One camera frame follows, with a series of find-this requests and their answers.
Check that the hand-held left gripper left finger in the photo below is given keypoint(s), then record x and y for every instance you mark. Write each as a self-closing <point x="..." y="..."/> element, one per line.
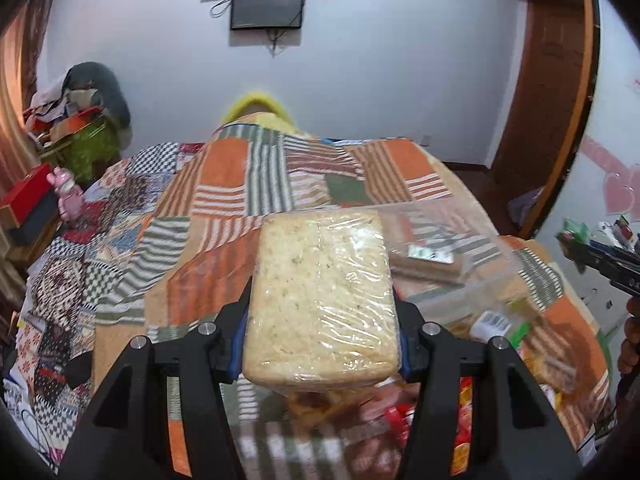
<point x="239" y="342"/>

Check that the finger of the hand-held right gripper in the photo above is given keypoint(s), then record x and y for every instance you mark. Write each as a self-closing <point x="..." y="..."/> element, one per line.
<point x="580" y="255"/>

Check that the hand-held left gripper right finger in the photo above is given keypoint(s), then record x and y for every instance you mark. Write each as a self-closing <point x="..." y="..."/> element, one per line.
<point x="406" y="355"/>

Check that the small green snack packet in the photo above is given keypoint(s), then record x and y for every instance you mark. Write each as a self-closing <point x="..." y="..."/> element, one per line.
<point x="574" y="231"/>

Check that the clear pale cracker packet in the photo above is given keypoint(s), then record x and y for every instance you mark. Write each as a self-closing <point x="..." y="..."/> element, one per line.
<point x="320" y="300"/>

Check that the person's right hand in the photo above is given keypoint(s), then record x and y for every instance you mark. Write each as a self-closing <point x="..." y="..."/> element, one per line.
<point x="631" y="350"/>

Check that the purple cloth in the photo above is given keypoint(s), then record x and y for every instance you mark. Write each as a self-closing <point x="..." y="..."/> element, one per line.
<point x="525" y="207"/>

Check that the pink heart decoration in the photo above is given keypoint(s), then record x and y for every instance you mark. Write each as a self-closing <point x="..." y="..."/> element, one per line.
<point x="615" y="180"/>

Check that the white label green packet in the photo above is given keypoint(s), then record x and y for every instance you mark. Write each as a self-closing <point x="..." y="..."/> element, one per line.
<point x="492" y="325"/>

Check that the brown biscuit packet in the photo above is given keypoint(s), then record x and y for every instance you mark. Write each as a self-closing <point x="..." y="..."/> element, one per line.
<point x="435" y="257"/>

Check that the patchwork blanket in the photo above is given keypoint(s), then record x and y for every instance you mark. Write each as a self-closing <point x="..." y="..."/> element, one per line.
<point x="210" y="230"/>

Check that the orange yellow snack packet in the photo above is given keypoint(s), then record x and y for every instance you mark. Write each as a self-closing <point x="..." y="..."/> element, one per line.
<point x="545" y="367"/>

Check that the small black object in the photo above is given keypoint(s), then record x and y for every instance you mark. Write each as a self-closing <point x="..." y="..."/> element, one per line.
<point x="79" y="372"/>

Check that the pink toy figure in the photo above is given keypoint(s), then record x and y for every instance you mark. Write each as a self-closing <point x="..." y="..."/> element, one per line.
<point x="67" y="195"/>

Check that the dark box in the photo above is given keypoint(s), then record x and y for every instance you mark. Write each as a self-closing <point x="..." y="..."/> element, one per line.
<point x="37" y="222"/>

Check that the yellow pillow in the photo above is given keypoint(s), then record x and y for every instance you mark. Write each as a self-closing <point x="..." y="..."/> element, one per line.
<point x="260" y="107"/>

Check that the red box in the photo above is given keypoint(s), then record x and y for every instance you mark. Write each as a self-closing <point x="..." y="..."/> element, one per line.
<point x="25" y="192"/>

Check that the pile of clothes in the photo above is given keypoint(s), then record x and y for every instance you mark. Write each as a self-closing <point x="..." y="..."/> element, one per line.
<point x="87" y="85"/>

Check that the striped curtain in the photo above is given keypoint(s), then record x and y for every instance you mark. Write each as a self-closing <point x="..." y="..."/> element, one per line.
<point x="22" y="85"/>

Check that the wooden door frame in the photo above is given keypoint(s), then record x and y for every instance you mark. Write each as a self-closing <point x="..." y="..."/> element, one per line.
<point x="550" y="85"/>

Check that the small wall monitor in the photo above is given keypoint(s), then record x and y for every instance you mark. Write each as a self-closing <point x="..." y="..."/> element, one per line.
<point x="267" y="6"/>

